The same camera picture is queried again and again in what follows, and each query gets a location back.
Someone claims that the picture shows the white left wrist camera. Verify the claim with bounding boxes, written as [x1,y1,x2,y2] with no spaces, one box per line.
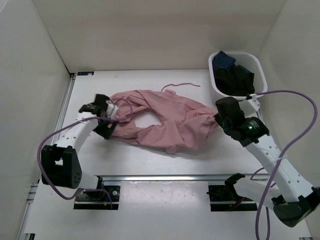
[105,100,119,120]

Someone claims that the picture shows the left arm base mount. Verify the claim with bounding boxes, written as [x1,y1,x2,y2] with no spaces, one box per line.
[73,182,121,211]

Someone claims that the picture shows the aluminium front table rail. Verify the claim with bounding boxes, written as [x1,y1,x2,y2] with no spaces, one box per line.
[101,174,270,183]

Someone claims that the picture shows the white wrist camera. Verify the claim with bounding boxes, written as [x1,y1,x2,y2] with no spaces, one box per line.
[105,100,119,120]
[239,97,261,115]

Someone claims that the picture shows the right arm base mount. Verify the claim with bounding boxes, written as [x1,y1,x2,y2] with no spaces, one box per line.
[207,185,258,212]

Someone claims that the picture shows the pink trousers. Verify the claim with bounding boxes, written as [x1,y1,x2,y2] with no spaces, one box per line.
[111,89,218,154]

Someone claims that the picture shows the aluminium left table rail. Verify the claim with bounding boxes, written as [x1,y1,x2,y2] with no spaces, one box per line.
[54,73,76,132]

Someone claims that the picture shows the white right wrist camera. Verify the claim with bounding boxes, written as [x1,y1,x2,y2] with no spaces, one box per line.
[239,97,261,115]

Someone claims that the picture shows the black clothes in basket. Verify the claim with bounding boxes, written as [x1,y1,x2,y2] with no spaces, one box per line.
[213,70,255,97]

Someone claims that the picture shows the aluminium table rail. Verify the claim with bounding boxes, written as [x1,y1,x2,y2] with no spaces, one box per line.
[101,174,270,183]
[54,73,76,132]

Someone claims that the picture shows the blue garment in basket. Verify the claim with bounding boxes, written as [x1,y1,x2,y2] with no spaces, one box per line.
[212,51,252,74]

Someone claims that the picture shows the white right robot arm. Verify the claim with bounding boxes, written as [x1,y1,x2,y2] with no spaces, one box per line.
[214,96,320,228]

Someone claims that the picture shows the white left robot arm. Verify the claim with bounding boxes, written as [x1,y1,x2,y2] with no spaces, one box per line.
[39,94,119,200]

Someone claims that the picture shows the blue sticker label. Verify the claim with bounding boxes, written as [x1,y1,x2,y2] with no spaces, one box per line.
[76,71,95,76]

